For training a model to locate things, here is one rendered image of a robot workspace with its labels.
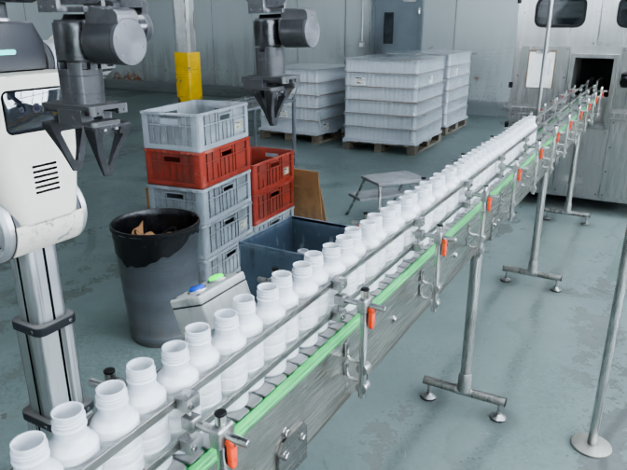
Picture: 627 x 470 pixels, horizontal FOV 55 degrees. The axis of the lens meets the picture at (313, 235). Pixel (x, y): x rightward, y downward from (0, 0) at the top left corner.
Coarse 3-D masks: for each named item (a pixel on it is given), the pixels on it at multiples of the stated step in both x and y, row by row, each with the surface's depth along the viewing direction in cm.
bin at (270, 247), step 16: (288, 224) 212; (304, 224) 211; (320, 224) 208; (336, 224) 204; (256, 240) 195; (272, 240) 204; (288, 240) 214; (304, 240) 213; (320, 240) 210; (240, 256) 190; (256, 256) 186; (272, 256) 183; (288, 256) 180; (256, 272) 188; (256, 288) 190
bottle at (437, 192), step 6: (432, 180) 174; (438, 180) 174; (432, 186) 175; (438, 186) 175; (432, 192) 175; (438, 192) 175; (438, 198) 174; (438, 210) 176; (438, 216) 176; (438, 222) 177
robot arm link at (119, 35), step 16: (48, 0) 75; (96, 16) 75; (112, 16) 74; (128, 16) 75; (96, 32) 75; (112, 32) 74; (128, 32) 75; (144, 32) 78; (96, 48) 75; (112, 48) 74; (128, 48) 76; (144, 48) 78; (128, 64) 76
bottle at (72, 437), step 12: (60, 408) 71; (72, 408) 72; (60, 420) 69; (72, 420) 69; (84, 420) 71; (60, 432) 69; (72, 432) 70; (84, 432) 71; (60, 444) 70; (72, 444) 70; (84, 444) 71; (96, 444) 72; (60, 456) 69; (72, 456) 69; (84, 456) 70; (96, 456) 72; (72, 468) 70
